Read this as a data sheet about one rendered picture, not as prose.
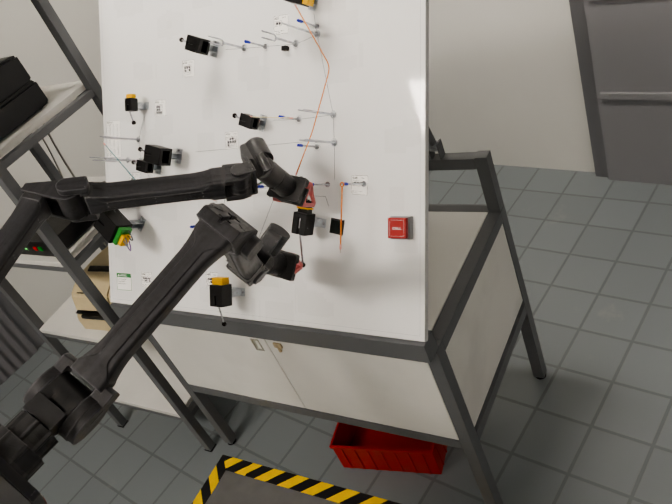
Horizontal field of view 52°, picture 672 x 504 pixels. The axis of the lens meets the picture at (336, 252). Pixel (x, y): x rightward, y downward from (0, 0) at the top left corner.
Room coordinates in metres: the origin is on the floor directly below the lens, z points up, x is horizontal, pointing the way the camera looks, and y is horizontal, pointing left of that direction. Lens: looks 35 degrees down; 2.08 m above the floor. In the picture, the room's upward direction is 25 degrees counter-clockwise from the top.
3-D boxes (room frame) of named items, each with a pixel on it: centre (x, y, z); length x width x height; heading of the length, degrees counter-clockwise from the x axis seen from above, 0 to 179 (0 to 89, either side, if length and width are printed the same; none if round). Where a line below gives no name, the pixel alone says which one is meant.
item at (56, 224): (2.32, 0.86, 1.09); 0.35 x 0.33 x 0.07; 48
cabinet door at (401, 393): (1.45, 0.10, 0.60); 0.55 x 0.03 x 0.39; 48
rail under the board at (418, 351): (1.62, 0.32, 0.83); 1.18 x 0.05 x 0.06; 48
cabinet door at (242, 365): (1.82, 0.51, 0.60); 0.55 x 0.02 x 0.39; 48
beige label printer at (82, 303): (2.29, 0.82, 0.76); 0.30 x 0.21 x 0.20; 141
